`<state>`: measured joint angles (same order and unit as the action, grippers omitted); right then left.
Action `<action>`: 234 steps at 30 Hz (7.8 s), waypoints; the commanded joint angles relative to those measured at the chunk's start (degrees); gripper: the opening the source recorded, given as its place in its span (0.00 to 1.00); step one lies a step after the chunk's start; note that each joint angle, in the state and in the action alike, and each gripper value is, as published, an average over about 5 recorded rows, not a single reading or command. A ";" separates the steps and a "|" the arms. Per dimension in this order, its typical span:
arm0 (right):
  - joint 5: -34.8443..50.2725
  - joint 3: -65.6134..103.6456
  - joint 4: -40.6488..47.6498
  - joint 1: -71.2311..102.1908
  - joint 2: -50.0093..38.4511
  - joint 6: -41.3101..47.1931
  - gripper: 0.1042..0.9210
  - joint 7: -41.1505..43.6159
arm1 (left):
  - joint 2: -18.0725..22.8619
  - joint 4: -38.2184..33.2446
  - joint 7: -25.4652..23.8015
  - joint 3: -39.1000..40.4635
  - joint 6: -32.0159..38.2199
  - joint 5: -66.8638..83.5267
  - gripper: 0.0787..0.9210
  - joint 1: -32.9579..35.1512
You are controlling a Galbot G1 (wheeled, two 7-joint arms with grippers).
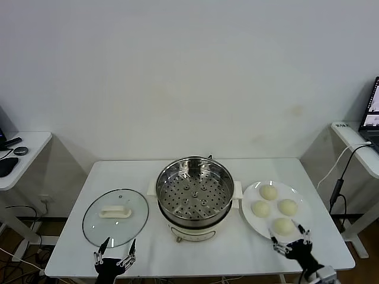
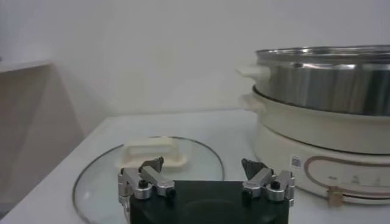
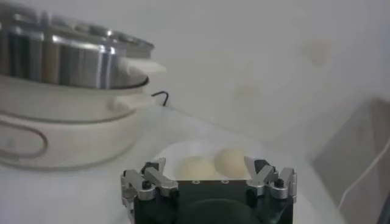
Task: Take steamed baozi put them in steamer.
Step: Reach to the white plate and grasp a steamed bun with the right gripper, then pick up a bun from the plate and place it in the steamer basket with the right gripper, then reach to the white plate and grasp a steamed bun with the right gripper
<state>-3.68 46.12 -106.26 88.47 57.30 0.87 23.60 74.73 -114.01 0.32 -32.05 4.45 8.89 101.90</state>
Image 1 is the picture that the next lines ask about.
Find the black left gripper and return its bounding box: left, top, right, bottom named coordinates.
left=93, top=237, right=137, bottom=284

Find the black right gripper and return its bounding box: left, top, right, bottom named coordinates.
left=268, top=220, right=323, bottom=276

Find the white steamed baozi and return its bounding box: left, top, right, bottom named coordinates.
left=277, top=199, right=298, bottom=217
left=259, top=184, right=278, bottom=201
left=250, top=200, right=271, bottom=218
left=272, top=217, right=296, bottom=237

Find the glass lid with cream handle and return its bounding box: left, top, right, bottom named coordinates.
left=82, top=188, right=149, bottom=249

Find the perforated steel steamer basket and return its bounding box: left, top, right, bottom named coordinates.
left=146, top=156, right=243, bottom=221

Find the white round plate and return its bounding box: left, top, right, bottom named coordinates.
left=241, top=180, right=314, bottom=243

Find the cream electric cooking pot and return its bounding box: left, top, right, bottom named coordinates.
left=158, top=201, right=239, bottom=244

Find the white side desk with laptop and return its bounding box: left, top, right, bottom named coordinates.
left=330, top=121, right=379, bottom=259

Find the white side desk with mouse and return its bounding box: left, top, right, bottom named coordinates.
left=0, top=131, right=54, bottom=263

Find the black laptop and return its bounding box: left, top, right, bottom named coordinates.
left=358, top=76, right=379, bottom=146

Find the black remote bar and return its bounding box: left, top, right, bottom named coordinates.
left=0, top=137, right=23, bottom=149

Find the dark computer monitor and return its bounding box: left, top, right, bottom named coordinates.
left=0, top=105, right=19, bottom=150

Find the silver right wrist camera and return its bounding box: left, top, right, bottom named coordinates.
left=315, top=265, right=338, bottom=284

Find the black cable with adapter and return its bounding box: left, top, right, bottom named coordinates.
left=328, top=143, right=372, bottom=232

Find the white wall outlet plug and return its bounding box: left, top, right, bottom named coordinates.
left=38, top=193, right=53, bottom=214

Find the white floor cable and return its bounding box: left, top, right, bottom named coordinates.
left=0, top=247, right=45, bottom=272

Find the black floor cable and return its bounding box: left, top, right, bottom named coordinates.
left=4, top=205, right=39, bottom=221

